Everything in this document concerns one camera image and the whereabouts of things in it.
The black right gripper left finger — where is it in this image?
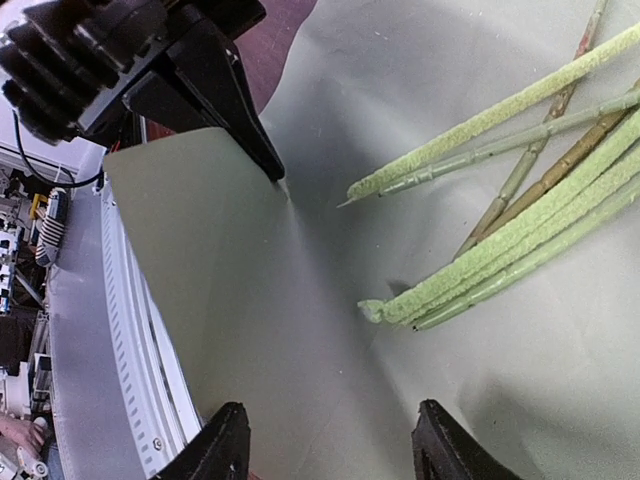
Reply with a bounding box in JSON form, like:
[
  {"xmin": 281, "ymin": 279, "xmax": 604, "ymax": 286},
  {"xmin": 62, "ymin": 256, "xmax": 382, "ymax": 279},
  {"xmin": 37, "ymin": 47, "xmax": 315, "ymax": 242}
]
[{"xmin": 152, "ymin": 402, "xmax": 250, "ymax": 480}]

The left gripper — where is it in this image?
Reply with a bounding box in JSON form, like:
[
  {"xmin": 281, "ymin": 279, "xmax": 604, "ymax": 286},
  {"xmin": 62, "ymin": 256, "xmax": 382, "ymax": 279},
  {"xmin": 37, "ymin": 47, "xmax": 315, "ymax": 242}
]
[{"xmin": 1, "ymin": 1, "xmax": 285, "ymax": 181}]

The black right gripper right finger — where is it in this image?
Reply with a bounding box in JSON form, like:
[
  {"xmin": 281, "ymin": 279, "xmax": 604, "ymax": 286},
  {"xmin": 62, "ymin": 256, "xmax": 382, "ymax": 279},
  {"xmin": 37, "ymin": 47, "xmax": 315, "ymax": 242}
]
[{"xmin": 411, "ymin": 399, "xmax": 520, "ymax": 480}]

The green wrapping paper sheet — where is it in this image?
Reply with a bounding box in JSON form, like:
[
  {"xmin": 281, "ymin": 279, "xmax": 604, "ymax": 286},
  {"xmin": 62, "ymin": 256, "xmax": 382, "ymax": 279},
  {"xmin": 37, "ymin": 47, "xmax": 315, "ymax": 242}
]
[{"xmin": 106, "ymin": 1, "xmax": 639, "ymax": 479}]

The yellow fake flower stem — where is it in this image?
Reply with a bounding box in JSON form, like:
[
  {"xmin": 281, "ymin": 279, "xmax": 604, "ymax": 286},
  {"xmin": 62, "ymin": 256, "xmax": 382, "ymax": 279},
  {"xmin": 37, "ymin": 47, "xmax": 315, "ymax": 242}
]
[{"xmin": 358, "ymin": 114, "xmax": 639, "ymax": 330}]

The peach fake flower stem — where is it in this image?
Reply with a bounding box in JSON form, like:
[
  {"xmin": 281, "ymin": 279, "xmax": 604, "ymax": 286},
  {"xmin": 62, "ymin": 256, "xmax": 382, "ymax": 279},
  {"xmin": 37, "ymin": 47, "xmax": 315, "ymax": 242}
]
[{"xmin": 477, "ymin": 105, "xmax": 638, "ymax": 244}]

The person hand at edge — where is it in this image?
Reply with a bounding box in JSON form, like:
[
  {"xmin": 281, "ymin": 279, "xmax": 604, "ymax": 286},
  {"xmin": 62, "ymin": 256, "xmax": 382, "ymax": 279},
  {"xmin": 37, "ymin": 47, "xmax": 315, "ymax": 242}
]
[{"xmin": 0, "ymin": 415, "xmax": 46, "ymax": 457}]

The front aluminium rail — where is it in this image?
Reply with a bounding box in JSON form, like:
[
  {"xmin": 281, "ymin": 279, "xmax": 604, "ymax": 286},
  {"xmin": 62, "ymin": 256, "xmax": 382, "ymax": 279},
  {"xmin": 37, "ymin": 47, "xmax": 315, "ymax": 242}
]
[{"xmin": 47, "ymin": 181, "xmax": 201, "ymax": 479}]

